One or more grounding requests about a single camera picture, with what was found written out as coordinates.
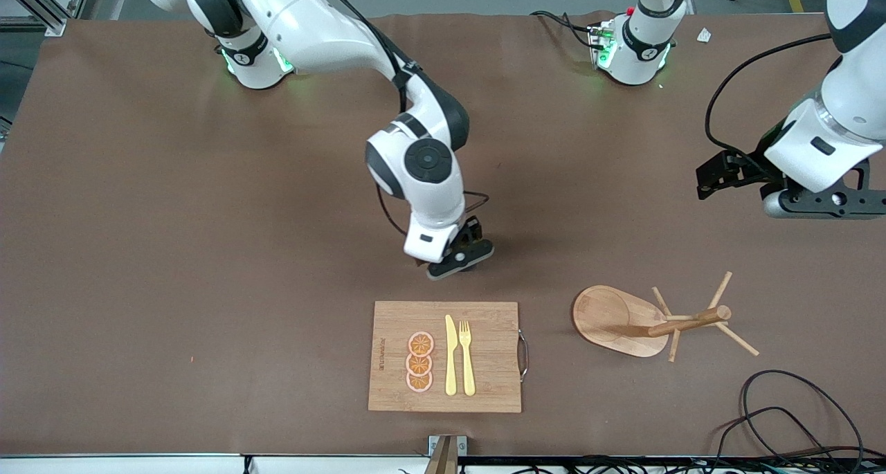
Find wooden mug rack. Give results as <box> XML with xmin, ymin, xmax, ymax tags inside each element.
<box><xmin>572</xmin><ymin>271</ymin><xmax>760</xmax><ymax>363</ymax></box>

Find yellow plastic knife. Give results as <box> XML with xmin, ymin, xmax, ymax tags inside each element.
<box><xmin>445</xmin><ymin>314</ymin><xmax>458</xmax><ymax>396</ymax></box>

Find yellow plastic fork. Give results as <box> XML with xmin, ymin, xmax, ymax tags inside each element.
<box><xmin>459</xmin><ymin>320</ymin><xmax>476</xmax><ymax>397</ymax></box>

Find brown table cover mat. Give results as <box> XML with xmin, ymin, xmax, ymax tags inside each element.
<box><xmin>0</xmin><ymin>12</ymin><xmax>886</xmax><ymax>457</ymax></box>

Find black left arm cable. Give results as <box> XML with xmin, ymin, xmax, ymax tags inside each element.
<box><xmin>705</xmin><ymin>34</ymin><xmax>833</xmax><ymax>165</ymax></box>

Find bamboo cutting board, metal handle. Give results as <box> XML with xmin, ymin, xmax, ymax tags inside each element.
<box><xmin>368</xmin><ymin>301</ymin><xmax>529</xmax><ymax>414</ymax></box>

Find black left base cable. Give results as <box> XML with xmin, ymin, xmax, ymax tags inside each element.
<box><xmin>530</xmin><ymin>10</ymin><xmax>597</xmax><ymax>50</ymax></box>

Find metal edge bracket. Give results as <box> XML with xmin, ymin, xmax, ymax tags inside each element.
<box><xmin>424</xmin><ymin>435</ymin><xmax>468</xmax><ymax>474</ymax></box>

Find black looped cable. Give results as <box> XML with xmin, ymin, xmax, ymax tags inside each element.
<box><xmin>741</xmin><ymin>370</ymin><xmax>866</xmax><ymax>472</ymax></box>
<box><xmin>713</xmin><ymin>406</ymin><xmax>831</xmax><ymax>474</ymax></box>

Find black cable bundle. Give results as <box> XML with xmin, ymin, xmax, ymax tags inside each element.
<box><xmin>457</xmin><ymin>453</ymin><xmax>886</xmax><ymax>474</ymax></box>

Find white table edge rail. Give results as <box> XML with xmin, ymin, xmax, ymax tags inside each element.
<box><xmin>0</xmin><ymin>453</ymin><xmax>430</xmax><ymax>474</ymax></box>

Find aluminium frame profile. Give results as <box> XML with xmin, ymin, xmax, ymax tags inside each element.
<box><xmin>0</xmin><ymin>0</ymin><xmax>94</xmax><ymax>37</ymax></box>

